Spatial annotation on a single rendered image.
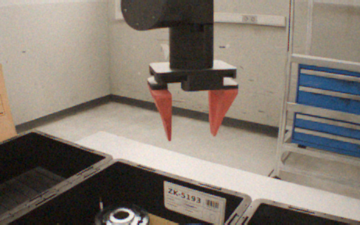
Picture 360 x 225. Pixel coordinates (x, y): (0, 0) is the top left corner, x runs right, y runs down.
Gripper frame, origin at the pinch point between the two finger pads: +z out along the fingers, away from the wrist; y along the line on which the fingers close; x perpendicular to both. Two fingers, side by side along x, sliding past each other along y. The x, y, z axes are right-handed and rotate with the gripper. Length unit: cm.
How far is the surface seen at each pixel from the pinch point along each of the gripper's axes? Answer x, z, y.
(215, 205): 4.8, 16.3, 5.7
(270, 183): 39, 37, 37
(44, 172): 37, 23, -29
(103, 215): 11.5, 20.1, -13.8
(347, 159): 110, 79, 139
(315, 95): 133, 39, 122
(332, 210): 19, 37, 47
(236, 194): 2.6, 13.4, 8.6
